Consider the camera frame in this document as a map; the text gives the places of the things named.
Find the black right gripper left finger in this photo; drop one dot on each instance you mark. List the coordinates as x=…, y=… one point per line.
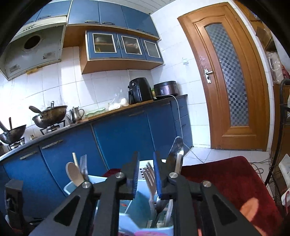
x=93, y=209

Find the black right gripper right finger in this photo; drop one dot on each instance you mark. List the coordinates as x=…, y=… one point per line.
x=198, y=208

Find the silver fork long handle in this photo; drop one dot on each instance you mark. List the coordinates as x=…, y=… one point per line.
x=83, y=167

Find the steel tongs white tip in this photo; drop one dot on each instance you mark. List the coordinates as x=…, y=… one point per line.
x=175, y=157

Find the bamboo chopstick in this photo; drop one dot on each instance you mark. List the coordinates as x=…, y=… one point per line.
x=75, y=159

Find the wide silver fork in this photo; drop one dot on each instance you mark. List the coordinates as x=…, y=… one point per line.
x=148, y=173

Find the red floral table cloth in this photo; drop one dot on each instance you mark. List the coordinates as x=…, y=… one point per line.
x=236, y=180

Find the light blue utensil box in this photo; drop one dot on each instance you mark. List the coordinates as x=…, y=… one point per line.
x=135, y=215

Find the black metal rack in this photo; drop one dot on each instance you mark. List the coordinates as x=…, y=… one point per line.
x=280, y=143

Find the steel teapot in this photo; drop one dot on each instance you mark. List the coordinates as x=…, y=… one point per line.
x=76, y=114

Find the dark wok on stove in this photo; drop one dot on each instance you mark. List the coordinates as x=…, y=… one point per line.
x=50, y=116

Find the white plastic bag counter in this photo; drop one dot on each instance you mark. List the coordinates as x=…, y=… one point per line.
x=118, y=101

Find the dark rice cooker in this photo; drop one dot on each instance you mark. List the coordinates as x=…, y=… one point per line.
x=166, y=88

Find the black air fryer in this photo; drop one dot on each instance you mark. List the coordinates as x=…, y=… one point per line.
x=139, y=91

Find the wooden door glass panel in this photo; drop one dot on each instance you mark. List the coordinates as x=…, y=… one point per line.
x=232, y=75

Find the grey range hood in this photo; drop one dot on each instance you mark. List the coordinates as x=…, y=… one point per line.
x=35, y=45

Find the blue upper wall cabinets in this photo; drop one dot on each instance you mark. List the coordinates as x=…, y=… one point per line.
x=110, y=36

